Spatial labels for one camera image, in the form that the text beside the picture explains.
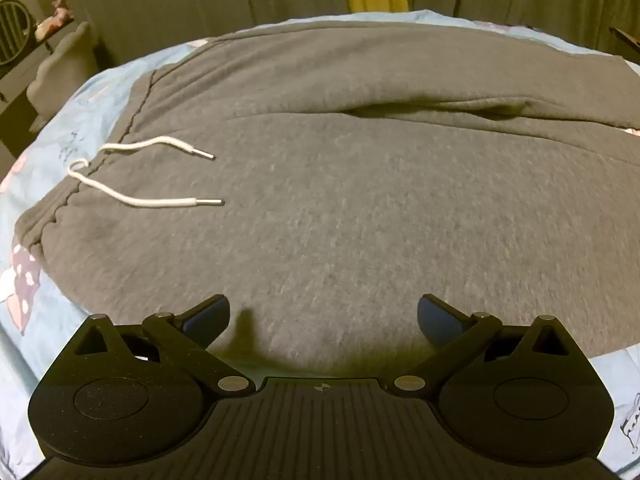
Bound round black fan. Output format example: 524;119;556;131
0;0;37;67

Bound grey sweat pants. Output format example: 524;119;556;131
14;20;640;377

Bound blue printed bed sheet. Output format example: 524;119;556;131
0;9;640;477

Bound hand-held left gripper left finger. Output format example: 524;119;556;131
72;294;256;396

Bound dark object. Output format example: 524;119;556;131
607;25;640;63

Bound small plush toy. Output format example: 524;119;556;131
35;0;75;41

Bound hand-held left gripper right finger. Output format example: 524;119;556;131
392;293;573;396

